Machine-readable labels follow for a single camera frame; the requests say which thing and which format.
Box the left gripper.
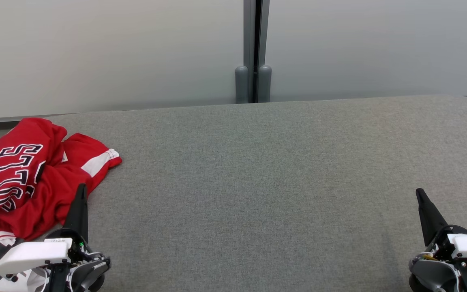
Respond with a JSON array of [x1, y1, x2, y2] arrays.
[[0, 184, 96, 276]]

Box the red and white jersey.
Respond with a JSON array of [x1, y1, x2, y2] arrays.
[[0, 118, 122, 285]]

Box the grey cylindrical post cover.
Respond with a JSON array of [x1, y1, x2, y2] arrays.
[[258, 65, 272, 103], [235, 66, 249, 104]]

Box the grey partition frame post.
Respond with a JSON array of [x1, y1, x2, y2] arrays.
[[243, 0, 270, 104]]

